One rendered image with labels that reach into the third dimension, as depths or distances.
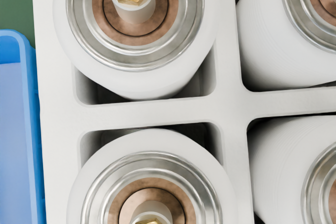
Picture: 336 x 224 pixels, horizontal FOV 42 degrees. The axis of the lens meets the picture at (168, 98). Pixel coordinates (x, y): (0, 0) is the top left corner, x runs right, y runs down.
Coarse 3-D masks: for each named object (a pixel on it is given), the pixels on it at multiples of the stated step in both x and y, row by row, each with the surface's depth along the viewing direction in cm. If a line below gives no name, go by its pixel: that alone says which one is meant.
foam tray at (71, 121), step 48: (48, 0) 31; (48, 48) 31; (48, 96) 31; (96, 96) 41; (192, 96) 42; (240, 96) 31; (288, 96) 31; (48, 144) 31; (96, 144) 39; (240, 144) 31; (48, 192) 31; (240, 192) 31
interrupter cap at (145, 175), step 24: (120, 168) 23; (144, 168) 23; (168, 168) 23; (192, 168) 23; (96, 192) 23; (120, 192) 23; (144, 192) 24; (168, 192) 24; (192, 192) 23; (96, 216) 23; (120, 216) 24; (192, 216) 23; (216, 216) 23
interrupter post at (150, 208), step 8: (152, 200) 24; (136, 208) 23; (144, 208) 22; (152, 208) 21; (160, 208) 22; (136, 216) 21; (144, 216) 21; (152, 216) 21; (160, 216) 21; (168, 216) 22
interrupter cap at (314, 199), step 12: (324, 156) 23; (312, 168) 23; (324, 168) 24; (312, 180) 23; (324, 180) 23; (312, 192) 23; (324, 192) 23; (300, 204) 24; (312, 204) 23; (324, 204) 23; (312, 216) 23; (324, 216) 23
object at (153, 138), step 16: (144, 128) 39; (160, 128) 33; (112, 144) 24; (128, 144) 24; (144, 144) 24; (160, 144) 24; (176, 144) 24; (192, 144) 24; (96, 160) 24; (112, 160) 24; (192, 160) 24; (208, 160) 24; (80, 176) 24; (96, 176) 24; (208, 176) 24; (224, 176) 24; (80, 192) 24; (224, 192) 24; (80, 208) 24; (224, 208) 24
